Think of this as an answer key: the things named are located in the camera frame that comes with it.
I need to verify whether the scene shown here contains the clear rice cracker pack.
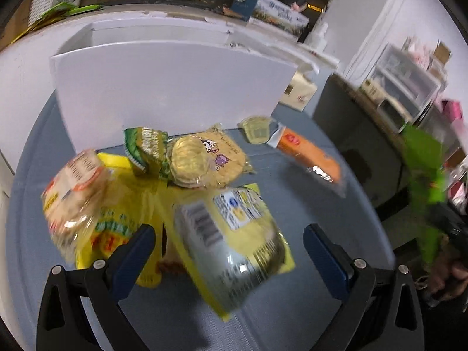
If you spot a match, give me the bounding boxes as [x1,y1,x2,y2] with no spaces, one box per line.
[41,149,111,264]

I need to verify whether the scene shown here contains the orange snack packet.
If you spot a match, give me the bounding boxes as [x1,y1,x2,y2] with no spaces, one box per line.
[268,124,347,195]

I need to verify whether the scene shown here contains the round yellow biscuit packet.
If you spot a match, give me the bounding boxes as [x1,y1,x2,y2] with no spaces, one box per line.
[170,124,255,189]

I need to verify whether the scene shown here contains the dark grey cabinet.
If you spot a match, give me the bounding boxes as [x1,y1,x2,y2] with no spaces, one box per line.
[312,74,412,222]

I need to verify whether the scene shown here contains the yellow snack bag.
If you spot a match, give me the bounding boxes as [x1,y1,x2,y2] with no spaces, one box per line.
[75,153,172,288]

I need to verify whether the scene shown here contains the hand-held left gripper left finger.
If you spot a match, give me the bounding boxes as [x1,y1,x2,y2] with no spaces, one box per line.
[36,224,157,351]

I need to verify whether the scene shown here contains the clear plastic drawer unit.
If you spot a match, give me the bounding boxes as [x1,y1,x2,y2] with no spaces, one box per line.
[359,43,447,133]

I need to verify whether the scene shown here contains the dark blue box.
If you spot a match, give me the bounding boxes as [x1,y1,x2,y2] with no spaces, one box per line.
[230,0,261,21]

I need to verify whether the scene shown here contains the beige cardboard box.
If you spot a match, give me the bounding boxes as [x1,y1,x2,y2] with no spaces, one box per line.
[279,72,318,112]

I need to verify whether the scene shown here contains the silver and yellow snack packet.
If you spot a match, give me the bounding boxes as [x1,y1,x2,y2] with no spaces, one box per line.
[171,184,296,321]

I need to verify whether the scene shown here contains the small pale green packet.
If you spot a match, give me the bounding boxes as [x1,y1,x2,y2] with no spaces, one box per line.
[239,116,276,145]

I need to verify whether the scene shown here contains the patterned tissue box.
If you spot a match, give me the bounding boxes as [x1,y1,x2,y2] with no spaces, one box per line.
[252,0,310,38]

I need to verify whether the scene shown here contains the person's right hand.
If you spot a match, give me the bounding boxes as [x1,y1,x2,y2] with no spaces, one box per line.
[427,243,468,302]

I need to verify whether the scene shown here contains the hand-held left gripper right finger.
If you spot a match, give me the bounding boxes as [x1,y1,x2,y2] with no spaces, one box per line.
[303,223,425,351]

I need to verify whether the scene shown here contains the green flat packets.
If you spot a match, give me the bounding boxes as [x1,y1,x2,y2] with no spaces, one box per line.
[14,1,106,42]

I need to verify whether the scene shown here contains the green snack packet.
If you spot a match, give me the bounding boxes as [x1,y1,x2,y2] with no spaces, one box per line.
[123,127,173,180]

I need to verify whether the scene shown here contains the pink box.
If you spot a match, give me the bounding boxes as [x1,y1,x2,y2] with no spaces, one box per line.
[441,99,466,122]

